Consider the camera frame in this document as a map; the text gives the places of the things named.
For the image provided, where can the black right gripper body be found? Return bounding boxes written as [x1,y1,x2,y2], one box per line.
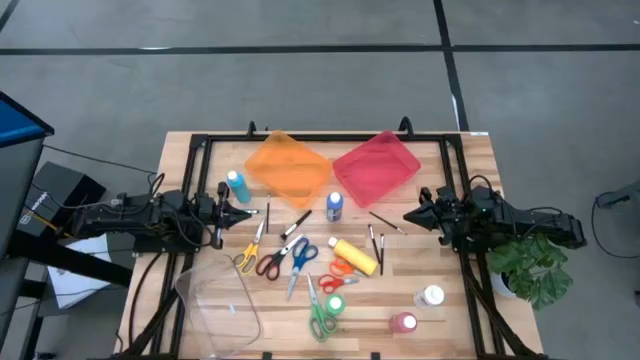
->
[450,188,482,241]

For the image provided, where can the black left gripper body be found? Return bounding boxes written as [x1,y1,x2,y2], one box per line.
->
[195,193,219,234]

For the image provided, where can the teal paint bottle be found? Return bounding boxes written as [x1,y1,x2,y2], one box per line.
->
[225,170,252,205]

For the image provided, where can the yellow handled scissors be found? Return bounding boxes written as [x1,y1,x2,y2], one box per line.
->
[232,217,267,276]

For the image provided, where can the white paint bottle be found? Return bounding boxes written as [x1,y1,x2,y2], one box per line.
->
[413,284,446,309]

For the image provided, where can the yellow paint bottle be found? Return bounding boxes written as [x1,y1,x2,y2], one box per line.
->
[327,236,379,277]

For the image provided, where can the blue handled scissors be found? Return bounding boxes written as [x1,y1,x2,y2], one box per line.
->
[285,237,320,302]

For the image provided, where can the blue paint bottle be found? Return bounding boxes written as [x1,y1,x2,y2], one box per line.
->
[325,191,345,223]

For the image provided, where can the pink paint bottle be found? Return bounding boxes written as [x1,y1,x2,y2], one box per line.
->
[388,311,419,335]

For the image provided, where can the small red scissors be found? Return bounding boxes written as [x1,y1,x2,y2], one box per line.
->
[317,273,360,295]

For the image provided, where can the green paint bottle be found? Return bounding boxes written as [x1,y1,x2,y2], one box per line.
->
[325,293,347,317]

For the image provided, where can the dark red black scissors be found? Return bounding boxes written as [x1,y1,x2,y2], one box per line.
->
[255,233,305,282]

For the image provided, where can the pink translucent plastic bin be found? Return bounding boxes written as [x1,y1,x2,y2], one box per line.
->
[332,129,423,209]

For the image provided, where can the orange translucent plastic bin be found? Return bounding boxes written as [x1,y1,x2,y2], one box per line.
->
[243,129,334,210]

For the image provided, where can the clear plastic bin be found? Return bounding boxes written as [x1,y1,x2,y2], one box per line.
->
[174,253,263,360]

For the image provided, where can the green plant in white pot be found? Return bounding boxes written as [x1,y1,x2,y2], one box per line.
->
[485,232,575,312]

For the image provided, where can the black stand beam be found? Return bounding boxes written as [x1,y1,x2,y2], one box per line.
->
[7,230,134,289]

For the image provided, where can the black equipment box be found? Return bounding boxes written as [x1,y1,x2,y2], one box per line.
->
[17,160,108,239]

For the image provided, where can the white paper sheet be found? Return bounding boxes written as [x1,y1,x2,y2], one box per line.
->
[47,233,114,310]

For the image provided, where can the grey chair base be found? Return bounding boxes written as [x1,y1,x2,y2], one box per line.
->
[594,179,640,211]

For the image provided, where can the monitor with blue screen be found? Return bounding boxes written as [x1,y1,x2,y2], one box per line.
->
[0,90,55,261]

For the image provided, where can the thick black cable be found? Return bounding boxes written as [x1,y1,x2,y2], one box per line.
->
[127,252,166,351]

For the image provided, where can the thin black floor cable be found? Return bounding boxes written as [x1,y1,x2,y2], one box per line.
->
[42,143,159,177]

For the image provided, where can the green handled scissors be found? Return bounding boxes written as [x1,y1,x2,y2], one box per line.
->
[305,272,339,343]

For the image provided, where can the black floor cable loop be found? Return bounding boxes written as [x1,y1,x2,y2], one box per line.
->
[590,192,640,261]

